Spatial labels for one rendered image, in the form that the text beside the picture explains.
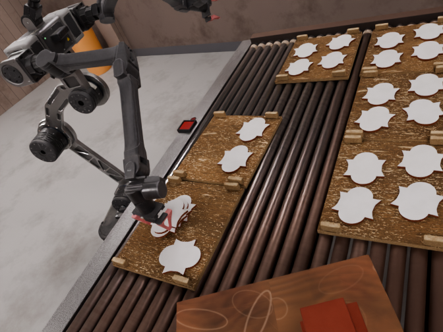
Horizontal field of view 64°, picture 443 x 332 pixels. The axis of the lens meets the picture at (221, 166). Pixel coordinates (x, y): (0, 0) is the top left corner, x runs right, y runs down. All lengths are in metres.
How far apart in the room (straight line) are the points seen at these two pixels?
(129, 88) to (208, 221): 0.54
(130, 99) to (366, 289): 0.91
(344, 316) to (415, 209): 0.63
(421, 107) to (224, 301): 0.99
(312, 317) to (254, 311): 0.35
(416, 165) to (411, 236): 0.26
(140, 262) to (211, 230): 0.27
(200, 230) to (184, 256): 0.11
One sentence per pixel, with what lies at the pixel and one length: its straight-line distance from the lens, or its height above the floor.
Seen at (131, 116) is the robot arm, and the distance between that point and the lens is 1.24.
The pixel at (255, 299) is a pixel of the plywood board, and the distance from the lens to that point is 0.94.
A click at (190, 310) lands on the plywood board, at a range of 0.98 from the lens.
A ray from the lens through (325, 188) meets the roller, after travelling 1.26.
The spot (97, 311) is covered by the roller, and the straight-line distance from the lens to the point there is 1.31.
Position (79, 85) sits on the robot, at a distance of 2.01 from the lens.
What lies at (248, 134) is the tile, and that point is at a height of 0.95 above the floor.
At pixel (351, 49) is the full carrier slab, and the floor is 0.94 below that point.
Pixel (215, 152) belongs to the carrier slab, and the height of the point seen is 0.94.
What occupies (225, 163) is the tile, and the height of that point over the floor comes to 0.95.
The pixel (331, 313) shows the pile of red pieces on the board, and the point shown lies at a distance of 0.59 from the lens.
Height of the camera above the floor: 1.85
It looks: 39 degrees down
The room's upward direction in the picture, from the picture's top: 25 degrees counter-clockwise
